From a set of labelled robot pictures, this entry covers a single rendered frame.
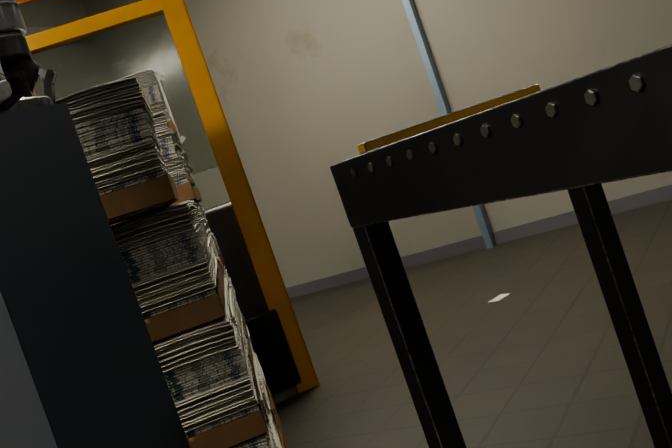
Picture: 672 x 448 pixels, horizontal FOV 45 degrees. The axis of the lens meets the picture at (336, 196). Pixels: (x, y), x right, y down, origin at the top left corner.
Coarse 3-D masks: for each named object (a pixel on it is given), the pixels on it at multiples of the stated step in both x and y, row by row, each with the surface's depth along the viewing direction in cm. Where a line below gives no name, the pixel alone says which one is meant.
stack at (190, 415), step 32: (128, 224) 145; (160, 224) 147; (192, 224) 147; (128, 256) 146; (160, 256) 146; (192, 256) 147; (160, 288) 146; (192, 288) 147; (224, 288) 207; (224, 320) 149; (160, 352) 146; (192, 352) 147; (224, 352) 148; (192, 384) 147; (224, 384) 148; (256, 384) 188; (192, 416) 147; (224, 416) 148
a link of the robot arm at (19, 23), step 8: (0, 0) 128; (8, 0) 129; (16, 0) 132; (0, 8) 128; (8, 8) 129; (16, 8) 131; (0, 16) 128; (8, 16) 129; (16, 16) 130; (0, 24) 128; (8, 24) 128; (16, 24) 129; (24, 24) 132; (0, 32) 128; (8, 32) 129; (16, 32) 131; (24, 32) 133
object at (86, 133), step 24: (72, 96) 140; (96, 96) 141; (120, 96) 142; (144, 96) 157; (96, 120) 141; (120, 120) 141; (144, 120) 142; (96, 144) 141; (120, 144) 141; (144, 144) 141; (96, 168) 140; (120, 168) 141; (144, 168) 142; (120, 216) 142
